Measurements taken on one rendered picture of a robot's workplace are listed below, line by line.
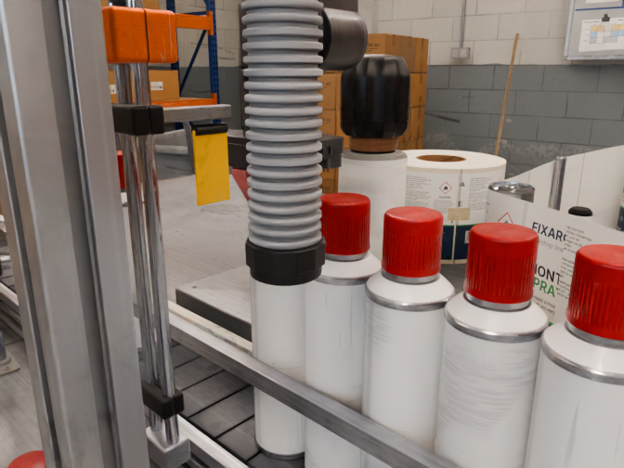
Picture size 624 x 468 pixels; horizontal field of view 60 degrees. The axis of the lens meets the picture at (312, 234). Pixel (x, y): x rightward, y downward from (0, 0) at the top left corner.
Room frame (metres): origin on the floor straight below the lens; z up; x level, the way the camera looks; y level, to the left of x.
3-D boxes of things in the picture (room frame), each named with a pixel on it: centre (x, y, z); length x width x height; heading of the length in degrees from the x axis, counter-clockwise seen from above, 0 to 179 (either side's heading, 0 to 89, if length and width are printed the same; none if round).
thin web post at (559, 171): (0.61, -0.28, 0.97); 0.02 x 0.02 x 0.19
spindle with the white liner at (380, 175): (0.66, -0.08, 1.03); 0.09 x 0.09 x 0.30
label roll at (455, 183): (0.87, -0.21, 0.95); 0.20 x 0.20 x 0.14
